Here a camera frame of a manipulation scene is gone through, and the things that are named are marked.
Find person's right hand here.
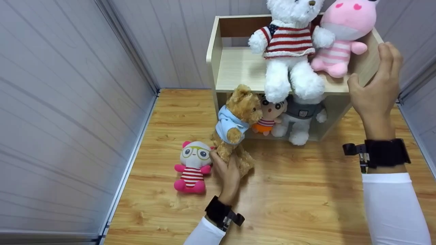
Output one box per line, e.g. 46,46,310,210
347,42,404,140

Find person's left hand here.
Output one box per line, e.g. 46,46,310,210
209,149,241,206

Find brown teddy bear blue hoodie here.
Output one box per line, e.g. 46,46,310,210
210,84,263,177

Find person's right forearm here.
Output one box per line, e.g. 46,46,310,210
362,164,432,245

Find person's left forearm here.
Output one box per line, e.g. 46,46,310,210
183,216,226,245

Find pink plush doll with glasses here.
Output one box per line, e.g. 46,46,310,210
174,141,216,195

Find pink striped plush toy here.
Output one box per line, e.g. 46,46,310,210
310,0,380,79

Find black wrist band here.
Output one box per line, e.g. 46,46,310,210
205,195,245,232
343,138,411,174

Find small doll orange shorts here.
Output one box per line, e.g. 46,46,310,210
252,95,288,136

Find white plush toy grey shirt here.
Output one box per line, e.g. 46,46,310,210
271,94,328,146

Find white teddy bear striped sweater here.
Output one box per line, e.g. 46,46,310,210
248,0,336,104

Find light wooden shelf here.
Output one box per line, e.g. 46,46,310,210
206,13,385,142

